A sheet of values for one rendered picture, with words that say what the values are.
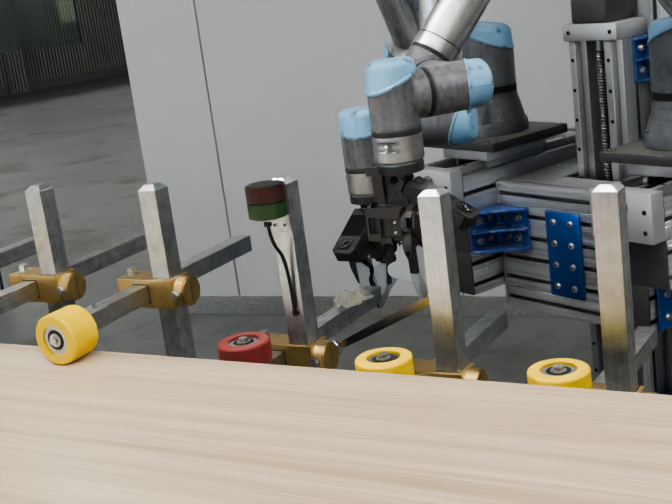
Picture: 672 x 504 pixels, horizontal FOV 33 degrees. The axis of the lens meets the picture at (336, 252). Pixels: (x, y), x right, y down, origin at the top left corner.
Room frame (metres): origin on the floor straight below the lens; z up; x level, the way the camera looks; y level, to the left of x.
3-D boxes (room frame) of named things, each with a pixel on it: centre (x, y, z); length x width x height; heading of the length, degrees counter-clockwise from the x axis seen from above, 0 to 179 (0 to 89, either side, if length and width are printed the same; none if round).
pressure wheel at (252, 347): (1.64, 0.16, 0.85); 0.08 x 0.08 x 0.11
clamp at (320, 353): (1.72, 0.09, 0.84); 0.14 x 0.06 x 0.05; 59
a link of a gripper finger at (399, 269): (1.68, -0.10, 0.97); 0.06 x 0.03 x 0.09; 59
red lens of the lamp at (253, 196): (1.67, 0.09, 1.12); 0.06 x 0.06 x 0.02
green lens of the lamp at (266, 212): (1.67, 0.09, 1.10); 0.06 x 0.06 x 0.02
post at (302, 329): (1.71, 0.07, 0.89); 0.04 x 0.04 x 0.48; 59
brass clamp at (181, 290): (1.85, 0.30, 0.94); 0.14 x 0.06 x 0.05; 59
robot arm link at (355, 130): (2.03, -0.07, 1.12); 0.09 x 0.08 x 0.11; 160
